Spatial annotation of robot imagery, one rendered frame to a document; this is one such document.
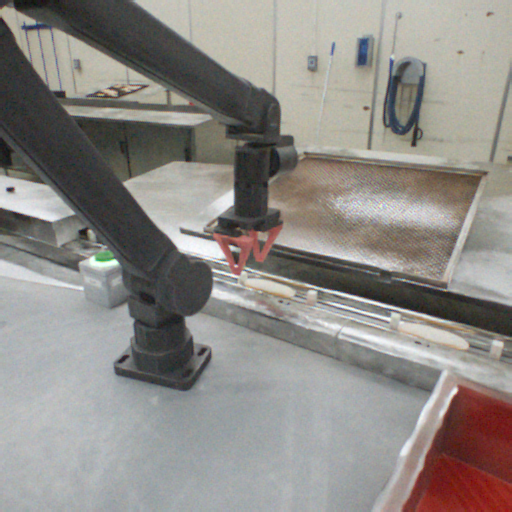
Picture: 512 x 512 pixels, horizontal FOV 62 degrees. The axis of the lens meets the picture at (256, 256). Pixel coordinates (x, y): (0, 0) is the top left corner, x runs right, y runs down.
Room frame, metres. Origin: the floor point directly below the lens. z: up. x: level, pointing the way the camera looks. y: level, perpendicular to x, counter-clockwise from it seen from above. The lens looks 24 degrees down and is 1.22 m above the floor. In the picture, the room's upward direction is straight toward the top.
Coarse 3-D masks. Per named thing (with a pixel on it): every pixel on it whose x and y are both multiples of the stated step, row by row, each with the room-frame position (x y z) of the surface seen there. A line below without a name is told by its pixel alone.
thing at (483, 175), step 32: (320, 160) 1.24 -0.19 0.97; (352, 160) 1.21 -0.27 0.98; (384, 160) 1.16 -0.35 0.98; (288, 192) 1.04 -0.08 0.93; (320, 192) 1.02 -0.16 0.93; (416, 192) 0.97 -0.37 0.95; (480, 192) 0.93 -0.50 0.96; (352, 224) 0.85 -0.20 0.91; (416, 224) 0.83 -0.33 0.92; (320, 256) 0.73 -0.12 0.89; (352, 256) 0.73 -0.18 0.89; (416, 256) 0.71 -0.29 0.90
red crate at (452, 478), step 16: (448, 464) 0.33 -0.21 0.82; (464, 464) 0.33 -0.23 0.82; (432, 480) 0.31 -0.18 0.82; (448, 480) 0.31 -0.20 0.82; (464, 480) 0.31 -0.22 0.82; (480, 480) 0.31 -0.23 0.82; (496, 480) 0.31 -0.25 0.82; (432, 496) 0.29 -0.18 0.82; (448, 496) 0.29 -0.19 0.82; (464, 496) 0.29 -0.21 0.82; (480, 496) 0.29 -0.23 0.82; (496, 496) 0.29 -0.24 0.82
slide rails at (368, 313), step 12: (228, 276) 0.74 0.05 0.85; (252, 276) 0.73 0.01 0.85; (324, 300) 0.64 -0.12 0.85; (336, 300) 0.64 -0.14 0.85; (336, 312) 0.60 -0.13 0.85; (360, 312) 0.60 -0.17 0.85; (372, 312) 0.60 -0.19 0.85; (420, 324) 0.57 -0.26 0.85; (468, 336) 0.53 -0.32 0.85; (480, 348) 0.50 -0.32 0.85; (504, 348) 0.50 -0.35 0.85
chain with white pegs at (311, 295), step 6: (90, 234) 0.92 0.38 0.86; (240, 276) 0.70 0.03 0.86; (246, 276) 0.71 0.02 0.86; (240, 282) 0.70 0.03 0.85; (312, 294) 0.63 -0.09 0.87; (294, 300) 0.66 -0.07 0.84; (312, 300) 0.63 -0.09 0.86; (396, 318) 0.55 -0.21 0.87; (378, 324) 0.58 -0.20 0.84; (390, 324) 0.56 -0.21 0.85; (396, 324) 0.55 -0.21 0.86; (492, 342) 0.49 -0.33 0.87; (498, 342) 0.49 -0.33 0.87; (492, 348) 0.48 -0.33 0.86; (498, 348) 0.48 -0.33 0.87; (492, 354) 0.48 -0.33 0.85; (498, 354) 0.48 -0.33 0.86
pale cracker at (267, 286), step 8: (248, 280) 0.70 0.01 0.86; (256, 280) 0.70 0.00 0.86; (264, 280) 0.69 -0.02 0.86; (256, 288) 0.67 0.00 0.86; (264, 288) 0.67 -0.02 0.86; (272, 288) 0.67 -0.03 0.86; (280, 288) 0.67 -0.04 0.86; (288, 288) 0.67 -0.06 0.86; (280, 296) 0.65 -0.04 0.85; (288, 296) 0.65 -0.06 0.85
